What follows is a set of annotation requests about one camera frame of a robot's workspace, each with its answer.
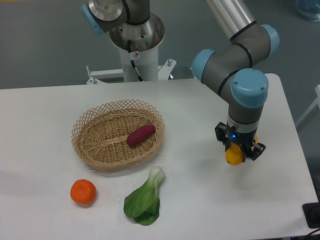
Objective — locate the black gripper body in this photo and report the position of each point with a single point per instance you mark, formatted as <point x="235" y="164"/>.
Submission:
<point x="245" y="140"/>

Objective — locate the green bok choy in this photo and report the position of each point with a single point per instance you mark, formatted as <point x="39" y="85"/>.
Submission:
<point x="143" y="204"/>

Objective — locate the black device at edge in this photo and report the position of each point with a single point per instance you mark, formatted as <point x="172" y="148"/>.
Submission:
<point x="312" y="214"/>

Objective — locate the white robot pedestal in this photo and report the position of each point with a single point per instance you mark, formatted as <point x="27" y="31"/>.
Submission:
<point x="138" y="47"/>

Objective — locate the woven wicker basket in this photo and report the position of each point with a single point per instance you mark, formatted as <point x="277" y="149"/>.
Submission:
<point x="99" y="137"/>

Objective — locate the orange tangerine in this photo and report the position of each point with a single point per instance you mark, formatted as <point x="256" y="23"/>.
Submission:
<point x="83" y="192"/>

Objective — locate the white frame at right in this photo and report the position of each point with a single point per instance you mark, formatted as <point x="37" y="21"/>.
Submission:
<point x="310" y="111"/>

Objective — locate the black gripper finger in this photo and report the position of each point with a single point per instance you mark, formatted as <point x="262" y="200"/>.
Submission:
<point x="222" y="135"/>
<point x="253" y="151"/>

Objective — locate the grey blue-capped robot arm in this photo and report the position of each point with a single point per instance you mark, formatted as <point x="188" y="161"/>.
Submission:
<point x="230" y="74"/>

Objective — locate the purple sweet potato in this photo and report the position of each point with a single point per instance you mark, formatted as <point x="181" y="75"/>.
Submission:
<point x="140" y="134"/>

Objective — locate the blue object top right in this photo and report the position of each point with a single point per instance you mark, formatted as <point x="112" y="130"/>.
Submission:
<point x="309" y="9"/>

